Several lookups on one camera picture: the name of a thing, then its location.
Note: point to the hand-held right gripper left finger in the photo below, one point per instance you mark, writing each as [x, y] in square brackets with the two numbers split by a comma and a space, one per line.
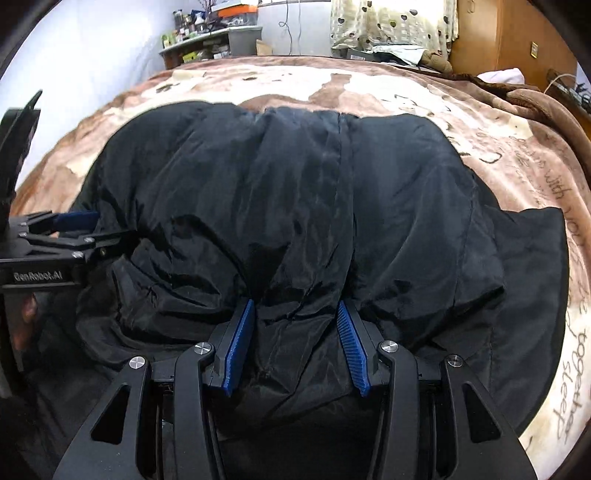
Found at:
[238, 350]

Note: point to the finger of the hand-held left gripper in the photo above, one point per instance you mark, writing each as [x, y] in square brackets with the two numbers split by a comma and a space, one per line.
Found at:
[106, 242]
[76, 220]

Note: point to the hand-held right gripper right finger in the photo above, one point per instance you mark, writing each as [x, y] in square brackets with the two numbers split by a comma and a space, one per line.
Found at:
[353, 350]

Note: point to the black puffer jacket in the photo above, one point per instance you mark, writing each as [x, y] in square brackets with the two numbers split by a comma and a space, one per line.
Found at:
[300, 221]

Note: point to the person's left hand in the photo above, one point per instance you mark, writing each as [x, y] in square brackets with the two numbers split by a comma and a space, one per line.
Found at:
[28, 323]

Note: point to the cluttered desk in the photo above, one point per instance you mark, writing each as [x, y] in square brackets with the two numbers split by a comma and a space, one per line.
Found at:
[198, 48]

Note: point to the grey storage box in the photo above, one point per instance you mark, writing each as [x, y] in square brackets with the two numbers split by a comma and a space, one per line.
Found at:
[244, 40]

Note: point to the cardboard box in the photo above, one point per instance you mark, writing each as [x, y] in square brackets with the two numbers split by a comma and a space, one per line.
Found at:
[264, 48]

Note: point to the orange lidded box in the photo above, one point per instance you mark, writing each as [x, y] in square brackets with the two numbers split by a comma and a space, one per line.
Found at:
[238, 11]

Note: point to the brown printed blanket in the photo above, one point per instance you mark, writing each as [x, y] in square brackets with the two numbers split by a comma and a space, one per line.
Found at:
[531, 152]

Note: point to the pile of grey items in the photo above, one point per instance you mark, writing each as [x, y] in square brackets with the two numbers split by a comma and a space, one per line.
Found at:
[383, 54]

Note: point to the brown plush toy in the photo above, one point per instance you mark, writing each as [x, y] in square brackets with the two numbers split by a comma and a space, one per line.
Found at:
[436, 60]

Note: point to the white cloth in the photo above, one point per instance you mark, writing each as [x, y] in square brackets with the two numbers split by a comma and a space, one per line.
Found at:
[501, 76]

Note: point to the heart patterned curtain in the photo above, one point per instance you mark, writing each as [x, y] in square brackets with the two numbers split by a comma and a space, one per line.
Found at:
[392, 23]

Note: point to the wooden headboard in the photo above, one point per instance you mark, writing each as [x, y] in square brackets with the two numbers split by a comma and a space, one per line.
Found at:
[572, 92]

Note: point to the wooden wardrobe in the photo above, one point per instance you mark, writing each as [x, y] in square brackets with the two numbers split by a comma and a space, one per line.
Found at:
[503, 41]

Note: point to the wall switch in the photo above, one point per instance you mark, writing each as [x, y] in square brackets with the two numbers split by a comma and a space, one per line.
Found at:
[534, 50]

